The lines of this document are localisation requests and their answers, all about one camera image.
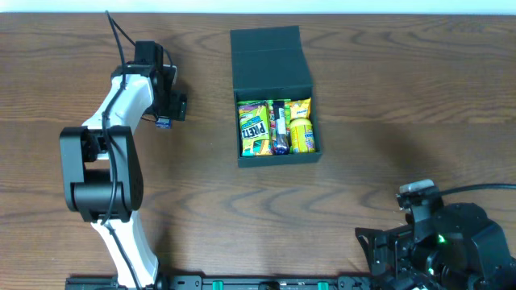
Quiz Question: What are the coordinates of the blue gum pack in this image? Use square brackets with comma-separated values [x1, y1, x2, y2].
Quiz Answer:
[155, 118, 173, 129]

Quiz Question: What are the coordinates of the yellow Pretz snack box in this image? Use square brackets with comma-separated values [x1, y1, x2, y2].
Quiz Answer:
[239, 101, 273, 157]

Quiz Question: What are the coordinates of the green Haribo gummy bag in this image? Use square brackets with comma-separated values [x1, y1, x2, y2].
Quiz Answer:
[237, 99, 291, 137]

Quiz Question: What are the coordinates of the blue fruit and nut bar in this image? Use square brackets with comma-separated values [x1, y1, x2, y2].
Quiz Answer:
[273, 101, 289, 155]

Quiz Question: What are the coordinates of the yellow Julie's Le-mond biscuit pack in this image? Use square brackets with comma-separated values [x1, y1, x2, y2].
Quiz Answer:
[286, 98, 311, 120]

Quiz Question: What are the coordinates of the yellow Mentos candy bottle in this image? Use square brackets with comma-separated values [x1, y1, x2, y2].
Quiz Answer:
[289, 118, 316, 154]

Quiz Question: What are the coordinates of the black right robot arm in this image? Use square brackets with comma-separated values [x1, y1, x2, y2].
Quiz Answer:
[355, 180, 515, 289]

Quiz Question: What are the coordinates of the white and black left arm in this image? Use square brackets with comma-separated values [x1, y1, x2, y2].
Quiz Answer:
[59, 64, 186, 289]

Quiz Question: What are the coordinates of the black open gift box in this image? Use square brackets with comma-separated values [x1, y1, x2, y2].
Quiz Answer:
[230, 26, 323, 168]

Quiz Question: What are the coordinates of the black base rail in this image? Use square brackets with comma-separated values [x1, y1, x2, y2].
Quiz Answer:
[64, 275, 374, 290]

